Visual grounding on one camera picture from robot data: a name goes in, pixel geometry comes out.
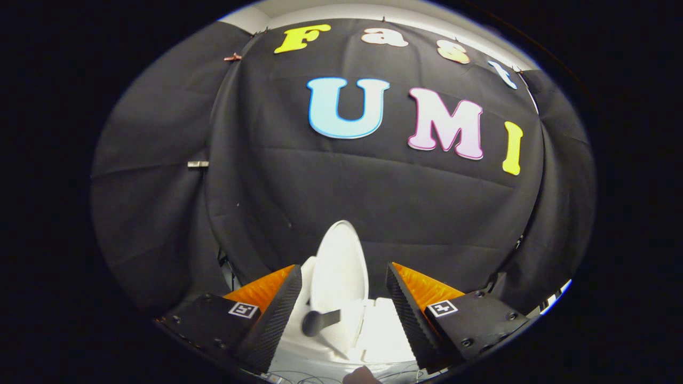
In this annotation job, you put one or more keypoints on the copper cloth clip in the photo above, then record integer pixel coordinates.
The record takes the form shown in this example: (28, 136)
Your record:
(233, 56)

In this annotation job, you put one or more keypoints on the silver cloth clip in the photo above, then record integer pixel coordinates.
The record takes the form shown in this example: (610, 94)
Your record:
(198, 164)

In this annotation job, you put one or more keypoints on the black backdrop cloth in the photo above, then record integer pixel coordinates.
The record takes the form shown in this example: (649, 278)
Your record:
(373, 186)

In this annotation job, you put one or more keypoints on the white toilet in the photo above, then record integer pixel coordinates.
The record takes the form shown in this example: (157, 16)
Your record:
(384, 330)

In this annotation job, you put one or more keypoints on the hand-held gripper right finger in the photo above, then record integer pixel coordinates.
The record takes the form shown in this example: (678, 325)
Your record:
(411, 320)

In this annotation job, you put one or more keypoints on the white toilet lid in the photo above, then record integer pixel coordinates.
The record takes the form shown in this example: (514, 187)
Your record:
(341, 266)

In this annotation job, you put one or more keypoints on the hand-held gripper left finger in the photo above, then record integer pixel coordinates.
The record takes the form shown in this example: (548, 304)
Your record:
(275, 320)

